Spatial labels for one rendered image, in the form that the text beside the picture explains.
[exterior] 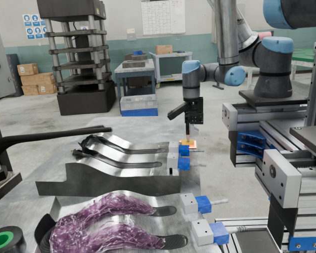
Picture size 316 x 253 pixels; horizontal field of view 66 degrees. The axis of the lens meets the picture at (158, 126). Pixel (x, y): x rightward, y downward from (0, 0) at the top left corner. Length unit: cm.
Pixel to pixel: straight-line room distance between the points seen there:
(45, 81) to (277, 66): 674
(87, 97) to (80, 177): 394
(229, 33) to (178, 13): 627
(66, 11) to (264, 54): 396
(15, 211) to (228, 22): 86
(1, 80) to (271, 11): 123
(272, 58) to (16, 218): 100
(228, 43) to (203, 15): 639
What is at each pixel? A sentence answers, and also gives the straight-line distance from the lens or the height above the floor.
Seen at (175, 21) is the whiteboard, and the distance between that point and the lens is 718.
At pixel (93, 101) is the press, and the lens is 474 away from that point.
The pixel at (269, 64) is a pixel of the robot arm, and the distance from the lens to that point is 108.
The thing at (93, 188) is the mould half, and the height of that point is 84.
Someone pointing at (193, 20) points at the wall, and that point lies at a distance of 726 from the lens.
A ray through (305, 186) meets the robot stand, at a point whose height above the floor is 96.
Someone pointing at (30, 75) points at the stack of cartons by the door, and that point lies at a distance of 764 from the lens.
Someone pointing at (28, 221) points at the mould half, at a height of 91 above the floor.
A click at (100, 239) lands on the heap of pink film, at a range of 58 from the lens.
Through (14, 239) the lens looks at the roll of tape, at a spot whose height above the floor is 94.
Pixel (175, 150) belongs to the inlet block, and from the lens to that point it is 90.
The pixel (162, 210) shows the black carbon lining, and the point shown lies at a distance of 71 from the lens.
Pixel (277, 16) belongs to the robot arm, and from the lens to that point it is 46.
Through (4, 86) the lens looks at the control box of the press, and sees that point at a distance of 143.
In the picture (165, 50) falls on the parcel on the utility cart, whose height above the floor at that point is 95.
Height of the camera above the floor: 130
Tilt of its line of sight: 20 degrees down
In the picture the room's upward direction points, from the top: 4 degrees counter-clockwise
